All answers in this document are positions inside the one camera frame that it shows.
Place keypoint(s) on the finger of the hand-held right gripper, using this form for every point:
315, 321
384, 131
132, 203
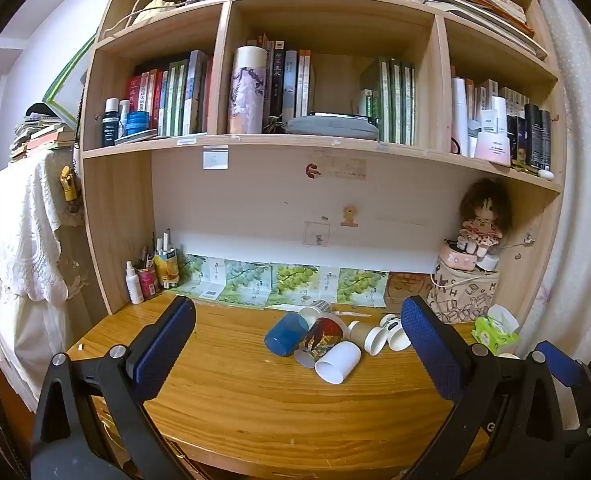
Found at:
563, 364

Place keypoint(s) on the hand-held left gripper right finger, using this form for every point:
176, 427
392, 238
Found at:
433, 345

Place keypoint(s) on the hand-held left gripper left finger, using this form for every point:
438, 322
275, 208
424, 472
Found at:
163, 340

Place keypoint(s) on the white cup with green label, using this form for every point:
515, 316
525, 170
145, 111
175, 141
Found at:
396, 335

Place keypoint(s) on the brown paper cup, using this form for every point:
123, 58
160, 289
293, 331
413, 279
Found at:
359, 332

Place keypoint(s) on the large plain white cup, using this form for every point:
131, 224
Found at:
338, 362

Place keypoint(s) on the illustrated red paper cup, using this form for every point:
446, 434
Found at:
323, 337

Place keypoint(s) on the blue cup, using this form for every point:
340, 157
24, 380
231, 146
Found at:
285, 335

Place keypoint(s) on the small printed white cup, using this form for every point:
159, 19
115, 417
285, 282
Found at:
313, 310

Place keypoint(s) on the letter printed canvas bag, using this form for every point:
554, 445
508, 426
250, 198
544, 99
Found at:
468, 297

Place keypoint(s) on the red pen holder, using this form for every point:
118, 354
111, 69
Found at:
148, 281

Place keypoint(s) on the white spray bottle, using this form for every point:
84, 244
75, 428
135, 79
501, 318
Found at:
134, 285

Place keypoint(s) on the green tissue pack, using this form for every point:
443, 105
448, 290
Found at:
495, 332

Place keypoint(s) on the yellow pen holder can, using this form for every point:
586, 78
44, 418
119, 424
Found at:
168, 267

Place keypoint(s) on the pink music box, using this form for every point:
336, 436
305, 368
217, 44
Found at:
456, 259

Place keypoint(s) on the curly haired doll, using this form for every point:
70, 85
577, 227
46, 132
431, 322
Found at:
483, 220

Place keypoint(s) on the wooden bookshelf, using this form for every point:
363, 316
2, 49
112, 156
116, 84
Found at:
125, 200

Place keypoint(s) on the white lace cloth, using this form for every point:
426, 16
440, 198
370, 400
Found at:
15, 230

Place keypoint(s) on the yellow hanging toy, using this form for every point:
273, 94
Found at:
66, 182

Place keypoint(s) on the white paper label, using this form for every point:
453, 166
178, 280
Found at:
215, 157

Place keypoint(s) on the pink and white bottle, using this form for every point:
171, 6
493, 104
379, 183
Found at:
493, 147

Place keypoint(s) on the blue jar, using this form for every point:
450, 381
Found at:
138, 121

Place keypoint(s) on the black cosmetic bottle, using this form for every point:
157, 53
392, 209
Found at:
108, 124

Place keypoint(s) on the small white bottle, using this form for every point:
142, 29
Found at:
124, 115

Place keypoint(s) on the white dotted curtain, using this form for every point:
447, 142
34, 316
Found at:
588, 135

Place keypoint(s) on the row of cosmetic bottles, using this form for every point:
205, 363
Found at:
505, 120

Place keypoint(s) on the grey pouch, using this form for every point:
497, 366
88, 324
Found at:
333, 127

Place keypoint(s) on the stack of old books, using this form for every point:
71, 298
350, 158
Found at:
37, 135

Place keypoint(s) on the row of red and green books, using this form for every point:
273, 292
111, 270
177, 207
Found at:
175, 95

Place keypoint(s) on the purple floral cylinder box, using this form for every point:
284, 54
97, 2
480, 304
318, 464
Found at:
248, 90

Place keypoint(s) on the green framed board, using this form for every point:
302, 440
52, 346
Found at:
67, 80

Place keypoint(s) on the row of dark books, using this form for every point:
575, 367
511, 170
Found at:
288, 85

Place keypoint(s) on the yellow cloth bag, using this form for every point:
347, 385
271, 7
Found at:
150, 7

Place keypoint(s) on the pile of magazines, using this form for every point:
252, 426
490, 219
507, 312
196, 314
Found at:
470, 2

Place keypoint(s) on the clear wall hook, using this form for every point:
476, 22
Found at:
317, 234

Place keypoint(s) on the red wall sticker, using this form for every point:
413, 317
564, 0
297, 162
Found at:
313, 170

